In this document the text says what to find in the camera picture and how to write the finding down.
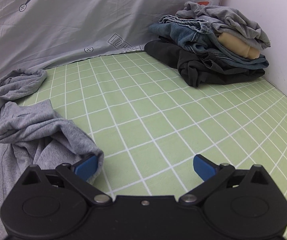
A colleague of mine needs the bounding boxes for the grey folded shirt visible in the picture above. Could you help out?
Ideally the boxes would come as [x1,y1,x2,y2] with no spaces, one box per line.
[176,2,271,50]

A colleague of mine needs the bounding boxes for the green grid mat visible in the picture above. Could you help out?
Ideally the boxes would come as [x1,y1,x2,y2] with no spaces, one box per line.
[19,52,287,238]

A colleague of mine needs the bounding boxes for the beige folded garment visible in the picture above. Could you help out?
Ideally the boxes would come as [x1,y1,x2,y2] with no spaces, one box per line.
[217,33,260,60]

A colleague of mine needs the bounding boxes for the black folded garment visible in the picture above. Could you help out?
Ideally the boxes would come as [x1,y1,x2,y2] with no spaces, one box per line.
[145,38,265,88]

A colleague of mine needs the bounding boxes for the blue denim jeans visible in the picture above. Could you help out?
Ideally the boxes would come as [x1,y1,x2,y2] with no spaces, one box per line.
[148,15,269,70]

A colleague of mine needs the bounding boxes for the grey zip hoodie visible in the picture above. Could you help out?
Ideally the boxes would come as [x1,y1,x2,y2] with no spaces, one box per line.
[0,69,104,238]

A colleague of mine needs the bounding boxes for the grey carrot print sheet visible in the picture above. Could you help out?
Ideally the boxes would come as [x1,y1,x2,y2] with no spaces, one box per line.
[0,0,221,78]

